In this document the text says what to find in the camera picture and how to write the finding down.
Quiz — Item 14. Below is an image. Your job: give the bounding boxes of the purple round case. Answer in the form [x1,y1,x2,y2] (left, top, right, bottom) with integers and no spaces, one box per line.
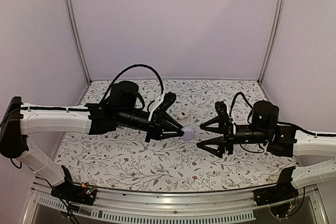
[180,126,196,141]

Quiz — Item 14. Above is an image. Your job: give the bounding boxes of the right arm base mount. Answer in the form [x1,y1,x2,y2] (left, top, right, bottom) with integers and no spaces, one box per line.
[253,185,299,219]

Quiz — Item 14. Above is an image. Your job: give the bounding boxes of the right black cable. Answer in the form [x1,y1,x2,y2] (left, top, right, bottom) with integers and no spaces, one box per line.
[229,92,254,120]

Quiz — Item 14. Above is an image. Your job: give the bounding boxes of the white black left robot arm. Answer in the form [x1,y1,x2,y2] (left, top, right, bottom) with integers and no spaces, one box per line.
[1,81,186,200]

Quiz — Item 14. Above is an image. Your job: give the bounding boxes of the front aluminium rail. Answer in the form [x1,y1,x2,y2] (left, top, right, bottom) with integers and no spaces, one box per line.
[22,177,331,223]

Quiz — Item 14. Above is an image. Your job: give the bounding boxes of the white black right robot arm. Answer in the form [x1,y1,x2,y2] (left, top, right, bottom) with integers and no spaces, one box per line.
[197,100,335,201]

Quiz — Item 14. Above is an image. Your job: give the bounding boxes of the cream earbud charging case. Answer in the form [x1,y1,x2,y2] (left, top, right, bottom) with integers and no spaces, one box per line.
[176,112,188,120]

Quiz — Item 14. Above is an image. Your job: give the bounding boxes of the floral patterned table mat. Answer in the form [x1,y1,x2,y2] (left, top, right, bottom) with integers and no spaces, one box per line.
[54,80,296,192]

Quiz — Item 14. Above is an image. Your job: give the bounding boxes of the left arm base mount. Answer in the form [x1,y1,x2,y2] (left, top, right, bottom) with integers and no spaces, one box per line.
[51,165,97,206]

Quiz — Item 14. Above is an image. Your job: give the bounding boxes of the left black cable loop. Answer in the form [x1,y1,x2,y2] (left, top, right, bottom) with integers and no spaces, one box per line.
[103,63,164,104]

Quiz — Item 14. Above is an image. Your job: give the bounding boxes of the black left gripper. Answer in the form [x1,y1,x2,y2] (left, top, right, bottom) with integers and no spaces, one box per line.
[116,109,184,143]

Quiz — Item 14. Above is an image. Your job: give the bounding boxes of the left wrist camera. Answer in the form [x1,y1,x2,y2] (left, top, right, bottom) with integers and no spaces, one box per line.
[148,92,176,122]

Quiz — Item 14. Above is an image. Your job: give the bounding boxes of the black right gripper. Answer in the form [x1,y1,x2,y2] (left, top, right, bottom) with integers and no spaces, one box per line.
[196,116,270,158]

